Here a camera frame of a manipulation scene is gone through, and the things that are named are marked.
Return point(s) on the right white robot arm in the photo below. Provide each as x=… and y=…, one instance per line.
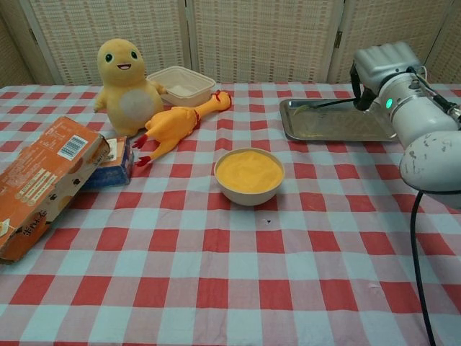
x=425, y=122

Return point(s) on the dark metal spoon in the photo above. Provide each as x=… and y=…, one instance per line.
x=302, y=109

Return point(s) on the long orange carton box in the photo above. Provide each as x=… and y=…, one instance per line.
x=43, y=173

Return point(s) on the blue orange snack box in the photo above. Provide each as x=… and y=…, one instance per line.
x=111, y=174

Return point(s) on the yellow rubber chicken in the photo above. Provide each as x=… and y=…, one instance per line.
x=169, y=126

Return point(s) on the woven folding screen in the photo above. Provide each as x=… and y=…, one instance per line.
x=259, y=39

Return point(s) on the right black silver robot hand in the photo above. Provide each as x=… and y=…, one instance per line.
x=385, y=61

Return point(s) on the yellow bowl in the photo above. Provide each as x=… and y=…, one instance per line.
x=248, y=197

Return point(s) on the beige rectangular food container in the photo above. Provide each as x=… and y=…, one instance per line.
x=187, y=97

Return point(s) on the yellow plush toy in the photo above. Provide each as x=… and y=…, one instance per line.
x=122, y=83

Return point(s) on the rectangular metal tray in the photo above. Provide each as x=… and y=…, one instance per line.
x=335, y=124

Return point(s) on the metal screen hinge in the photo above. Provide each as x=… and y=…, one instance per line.
x=338, y=37

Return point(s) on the red white checkered tablecloth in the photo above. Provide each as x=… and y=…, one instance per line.
x=216, y=274

